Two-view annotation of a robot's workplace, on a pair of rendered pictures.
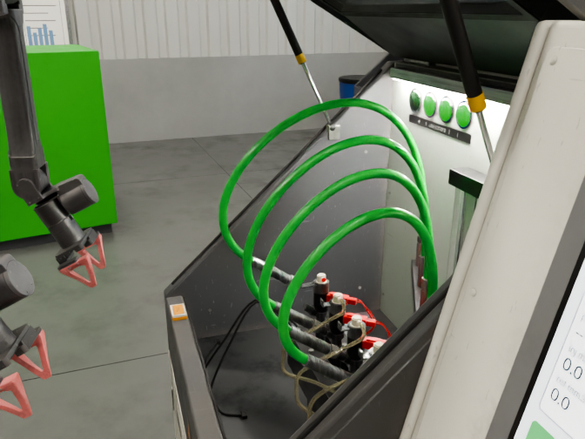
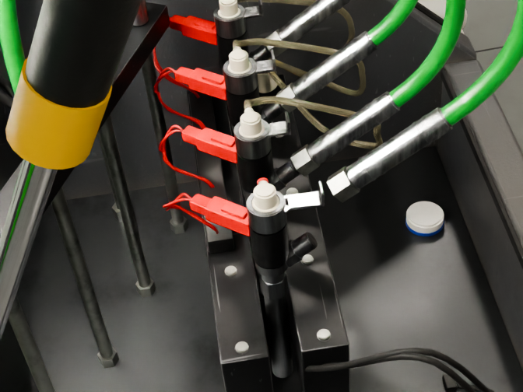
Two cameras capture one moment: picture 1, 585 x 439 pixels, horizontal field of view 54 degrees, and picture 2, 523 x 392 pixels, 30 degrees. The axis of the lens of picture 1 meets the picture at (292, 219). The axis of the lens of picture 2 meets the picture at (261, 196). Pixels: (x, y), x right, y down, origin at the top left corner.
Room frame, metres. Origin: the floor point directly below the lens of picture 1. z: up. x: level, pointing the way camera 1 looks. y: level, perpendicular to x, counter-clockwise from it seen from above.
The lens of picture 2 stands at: (1.42, 0.06, 1.60)
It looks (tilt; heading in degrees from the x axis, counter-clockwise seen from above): 45 degrees down; 194
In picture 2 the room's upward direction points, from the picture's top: 6 degrees counter-clockwise
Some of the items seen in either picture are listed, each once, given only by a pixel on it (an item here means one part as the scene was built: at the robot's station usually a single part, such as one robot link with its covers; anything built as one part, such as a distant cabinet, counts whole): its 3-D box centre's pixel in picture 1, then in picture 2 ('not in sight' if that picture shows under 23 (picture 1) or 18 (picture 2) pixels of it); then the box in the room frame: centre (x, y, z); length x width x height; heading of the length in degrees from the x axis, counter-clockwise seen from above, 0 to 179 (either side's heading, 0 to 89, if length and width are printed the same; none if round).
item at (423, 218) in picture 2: not in sight; (425, 218); (0.70, 0.06, 0.84); 0.04 x 0.04 x 0.01
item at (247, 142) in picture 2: (330, 354); (274, 219); (0.86, -0.07, 0.99); 0.05 x 0.03 x 0.21; 107
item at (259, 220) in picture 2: (314, 332); (288, 292); (0.94, -0.04, 0.99); 0.05 x 0.03 x 0.21; 107
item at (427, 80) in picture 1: (467, 88); not in sight; (1.02, -0.30, 1.43); 0.54 x 0.03 x 0.02; 17
